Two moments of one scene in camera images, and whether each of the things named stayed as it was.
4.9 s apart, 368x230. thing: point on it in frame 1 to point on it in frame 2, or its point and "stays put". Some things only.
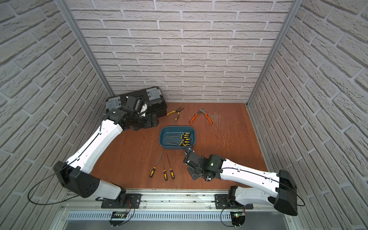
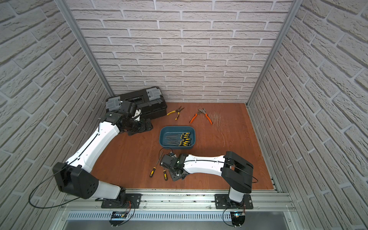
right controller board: [237, 218] stays put
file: [154, 168] stays put
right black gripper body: [194, 175] to [173, 177]
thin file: [164, 171] stays put
